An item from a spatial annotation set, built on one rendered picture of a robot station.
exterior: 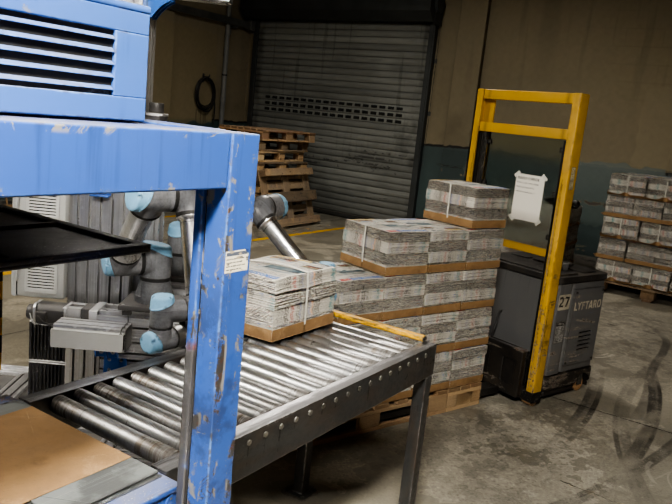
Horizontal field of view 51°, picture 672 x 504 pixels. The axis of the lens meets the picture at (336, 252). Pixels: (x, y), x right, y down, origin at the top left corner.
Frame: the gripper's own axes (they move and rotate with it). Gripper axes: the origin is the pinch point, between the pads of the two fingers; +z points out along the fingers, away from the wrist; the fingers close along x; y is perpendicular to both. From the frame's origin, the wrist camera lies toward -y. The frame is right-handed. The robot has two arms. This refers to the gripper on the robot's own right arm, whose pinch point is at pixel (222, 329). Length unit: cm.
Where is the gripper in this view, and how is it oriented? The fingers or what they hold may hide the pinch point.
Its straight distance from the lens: 262.4
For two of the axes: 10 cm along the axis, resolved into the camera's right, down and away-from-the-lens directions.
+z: 5.6, -1.0, 8.2
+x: -8.2, -1.9, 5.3
